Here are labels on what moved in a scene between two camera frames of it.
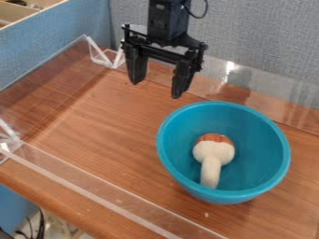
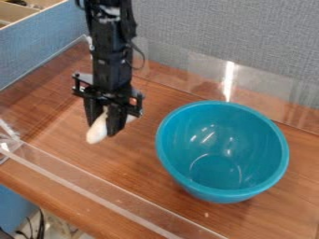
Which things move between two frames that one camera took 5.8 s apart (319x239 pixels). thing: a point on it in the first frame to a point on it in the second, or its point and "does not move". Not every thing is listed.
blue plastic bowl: (261, 141) does not move
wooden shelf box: (18, 10) does not move
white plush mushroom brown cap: (215, 150) to (98, 131)
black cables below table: (42, 229) does not move
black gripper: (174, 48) to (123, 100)
